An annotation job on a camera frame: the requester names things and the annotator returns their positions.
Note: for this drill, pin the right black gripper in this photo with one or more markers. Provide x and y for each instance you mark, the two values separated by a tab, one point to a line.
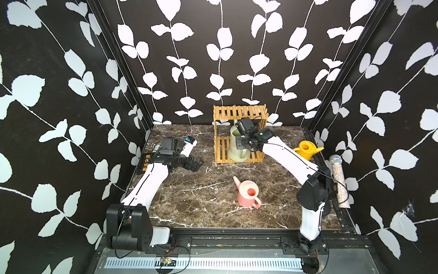
238	142

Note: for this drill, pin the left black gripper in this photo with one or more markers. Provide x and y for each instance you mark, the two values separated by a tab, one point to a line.
189	166

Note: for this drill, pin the green watering can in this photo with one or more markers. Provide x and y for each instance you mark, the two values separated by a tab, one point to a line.
236	150

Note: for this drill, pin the wooden slatted shelf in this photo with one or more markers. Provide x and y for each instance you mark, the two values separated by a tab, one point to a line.
236	113

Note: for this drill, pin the pink watering can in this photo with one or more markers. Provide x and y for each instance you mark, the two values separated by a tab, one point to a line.
248	193

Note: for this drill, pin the yellow watering can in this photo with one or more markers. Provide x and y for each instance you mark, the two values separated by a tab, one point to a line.
307	149

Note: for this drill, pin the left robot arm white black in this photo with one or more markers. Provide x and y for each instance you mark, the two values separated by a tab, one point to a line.
129	226

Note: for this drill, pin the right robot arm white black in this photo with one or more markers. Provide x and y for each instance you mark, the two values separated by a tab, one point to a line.
315	181

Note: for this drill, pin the sprinkles bottle silver cap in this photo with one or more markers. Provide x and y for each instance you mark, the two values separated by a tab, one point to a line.
338	175

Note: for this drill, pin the small circuit board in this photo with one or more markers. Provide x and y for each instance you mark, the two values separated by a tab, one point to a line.
167	262

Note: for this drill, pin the white perforated strip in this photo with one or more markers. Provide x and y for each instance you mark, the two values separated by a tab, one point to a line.
238	264

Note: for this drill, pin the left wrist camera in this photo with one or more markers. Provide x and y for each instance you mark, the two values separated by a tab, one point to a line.
190	143

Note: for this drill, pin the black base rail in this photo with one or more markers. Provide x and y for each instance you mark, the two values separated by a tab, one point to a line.
182	240

